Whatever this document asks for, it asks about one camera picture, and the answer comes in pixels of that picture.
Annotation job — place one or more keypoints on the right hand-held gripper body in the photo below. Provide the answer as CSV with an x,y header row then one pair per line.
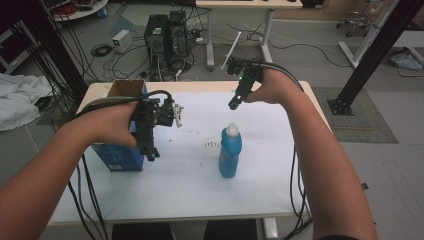
x,y
246,81

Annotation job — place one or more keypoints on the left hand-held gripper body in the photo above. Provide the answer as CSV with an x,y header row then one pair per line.
x,y
146,116

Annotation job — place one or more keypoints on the blue cardboard box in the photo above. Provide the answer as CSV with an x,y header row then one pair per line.
x,y
121,158

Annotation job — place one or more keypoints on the blue bottle with white cap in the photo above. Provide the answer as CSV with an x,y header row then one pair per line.
x,y
230,150

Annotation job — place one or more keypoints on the person's right hand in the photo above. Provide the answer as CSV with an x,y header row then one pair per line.
x,y
275,86

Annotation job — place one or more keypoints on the person's left hand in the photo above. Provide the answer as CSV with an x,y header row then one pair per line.
x,y
106,121

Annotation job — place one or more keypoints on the white rod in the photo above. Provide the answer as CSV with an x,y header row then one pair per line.
x,y
231,50

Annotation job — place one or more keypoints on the light wooden table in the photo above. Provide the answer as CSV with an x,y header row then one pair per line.
x,y
200,86

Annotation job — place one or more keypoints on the white-legged wooden desk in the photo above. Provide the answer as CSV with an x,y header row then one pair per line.
x,y
246,4

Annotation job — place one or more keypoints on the black computer tower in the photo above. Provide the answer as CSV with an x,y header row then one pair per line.
x,y
155,36
177,33

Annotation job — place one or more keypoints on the white table cover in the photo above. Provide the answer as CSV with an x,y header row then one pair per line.
x,y
186,186

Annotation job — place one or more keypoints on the small white box device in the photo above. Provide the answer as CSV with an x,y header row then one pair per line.
x,y
121,40

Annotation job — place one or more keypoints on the small black floor object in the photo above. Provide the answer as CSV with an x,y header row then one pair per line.
x,y
43,103

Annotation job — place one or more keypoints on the office chair wheel base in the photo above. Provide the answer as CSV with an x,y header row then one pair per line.
x,y
355,21

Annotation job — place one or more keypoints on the round white table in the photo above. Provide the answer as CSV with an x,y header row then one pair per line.
x,y
83,11

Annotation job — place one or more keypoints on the white metal stand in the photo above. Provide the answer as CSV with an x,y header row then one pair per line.
x,y
363,43

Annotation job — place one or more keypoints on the grey floor mat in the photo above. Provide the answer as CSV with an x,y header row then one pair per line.
x,y
366,123

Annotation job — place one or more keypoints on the white crumpled cloth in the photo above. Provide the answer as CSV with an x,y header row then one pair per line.
x,y
20,100

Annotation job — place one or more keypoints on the white table leg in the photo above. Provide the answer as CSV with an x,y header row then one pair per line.
x,y
270,230

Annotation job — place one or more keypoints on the dark cabinet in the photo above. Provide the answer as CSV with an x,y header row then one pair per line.
x,y
15,46

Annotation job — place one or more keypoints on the blue plastic bag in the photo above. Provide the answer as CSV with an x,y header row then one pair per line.
x,y
406,60

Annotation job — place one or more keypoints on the black metal post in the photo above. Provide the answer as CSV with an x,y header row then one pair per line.
x,y
60,56
376,50

